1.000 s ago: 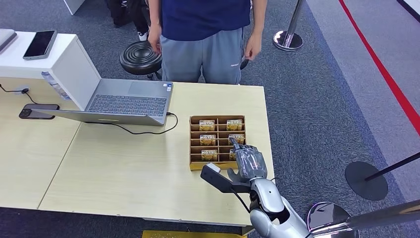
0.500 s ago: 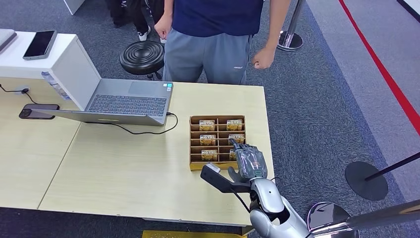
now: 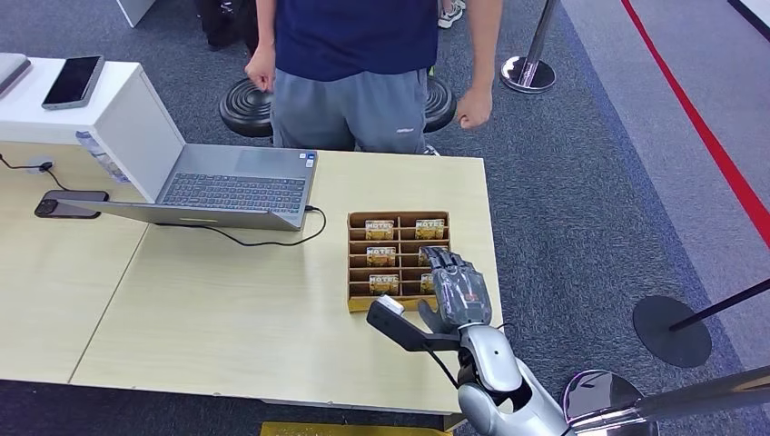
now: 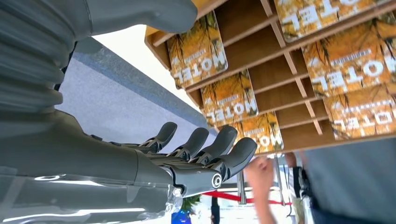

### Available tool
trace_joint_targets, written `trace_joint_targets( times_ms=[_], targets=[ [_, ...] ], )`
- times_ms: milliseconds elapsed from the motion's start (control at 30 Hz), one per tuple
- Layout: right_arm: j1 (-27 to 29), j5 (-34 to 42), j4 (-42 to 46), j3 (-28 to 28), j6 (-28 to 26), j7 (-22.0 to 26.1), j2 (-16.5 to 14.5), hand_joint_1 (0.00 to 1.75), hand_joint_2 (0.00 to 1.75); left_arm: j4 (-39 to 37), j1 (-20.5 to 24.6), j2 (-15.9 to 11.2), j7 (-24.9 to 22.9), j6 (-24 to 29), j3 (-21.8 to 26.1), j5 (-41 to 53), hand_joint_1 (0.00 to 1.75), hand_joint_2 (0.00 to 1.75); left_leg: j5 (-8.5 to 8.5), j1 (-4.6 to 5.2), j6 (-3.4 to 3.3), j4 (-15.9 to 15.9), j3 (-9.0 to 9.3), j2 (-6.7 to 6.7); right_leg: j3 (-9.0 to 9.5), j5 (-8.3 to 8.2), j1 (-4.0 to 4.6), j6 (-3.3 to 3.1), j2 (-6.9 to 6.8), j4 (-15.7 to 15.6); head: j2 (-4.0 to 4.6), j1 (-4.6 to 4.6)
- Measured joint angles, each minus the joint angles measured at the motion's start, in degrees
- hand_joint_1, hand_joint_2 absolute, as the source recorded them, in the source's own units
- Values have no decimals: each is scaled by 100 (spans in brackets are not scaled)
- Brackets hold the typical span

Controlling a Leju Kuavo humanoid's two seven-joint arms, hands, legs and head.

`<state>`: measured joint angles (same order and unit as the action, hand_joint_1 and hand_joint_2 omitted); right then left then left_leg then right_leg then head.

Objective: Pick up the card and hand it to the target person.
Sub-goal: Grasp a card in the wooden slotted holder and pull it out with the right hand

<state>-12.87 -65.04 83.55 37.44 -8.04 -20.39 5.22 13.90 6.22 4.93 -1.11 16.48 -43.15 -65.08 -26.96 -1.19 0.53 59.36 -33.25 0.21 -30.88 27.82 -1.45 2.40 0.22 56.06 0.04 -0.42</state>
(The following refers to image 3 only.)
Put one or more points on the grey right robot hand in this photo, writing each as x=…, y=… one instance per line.
x=460, y=292

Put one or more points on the brown cardboard card holder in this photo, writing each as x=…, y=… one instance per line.
x=400, y=268

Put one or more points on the person's right forearm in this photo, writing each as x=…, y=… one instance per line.
x=266, y=24

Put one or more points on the person's left forearm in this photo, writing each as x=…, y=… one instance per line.
x=486, y=42

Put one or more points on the hotel key card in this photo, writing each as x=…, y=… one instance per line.
x=426, y=283
x=379, y=230
x=384, y=284
x=429, y=228
x=422, y=259
x=381, y=256

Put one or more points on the person's left hand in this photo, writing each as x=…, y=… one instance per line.
x=474, y=108

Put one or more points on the person's hand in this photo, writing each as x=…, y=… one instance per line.
x=474, y=108
x=261, y=69

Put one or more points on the person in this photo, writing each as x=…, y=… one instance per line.
x=355, y=60

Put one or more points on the person's right hand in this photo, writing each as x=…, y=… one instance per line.
x=261, y=69

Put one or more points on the yellow floor marker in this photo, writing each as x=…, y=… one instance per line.
x=349, y=430

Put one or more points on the grey open laptop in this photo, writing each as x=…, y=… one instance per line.
x=240, y=189

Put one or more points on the white sneaker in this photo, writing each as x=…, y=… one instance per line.
x=450, y=15

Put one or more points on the black round stool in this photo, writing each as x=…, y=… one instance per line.
x=246, y=108

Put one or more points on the white box cabinet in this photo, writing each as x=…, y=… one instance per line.
x=132, y=132

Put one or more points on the clear sticker label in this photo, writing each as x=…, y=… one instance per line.
x=102, y=157

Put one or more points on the black smartphone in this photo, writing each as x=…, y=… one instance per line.
x=54, y=207

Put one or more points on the white furniture corner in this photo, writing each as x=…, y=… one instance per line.
x=133, y=9

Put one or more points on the grey closed tablet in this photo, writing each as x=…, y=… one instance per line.
x=11, y=68

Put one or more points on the black wrist camera with pale box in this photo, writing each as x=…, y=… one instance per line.
x=403, y=331

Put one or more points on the black stanchion post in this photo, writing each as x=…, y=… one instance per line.
x=671, y=334

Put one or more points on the chrome stanchion post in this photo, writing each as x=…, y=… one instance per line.
x=528, y=73

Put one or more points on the smartphone with grey frame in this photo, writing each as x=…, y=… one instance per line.
x=73, y=81

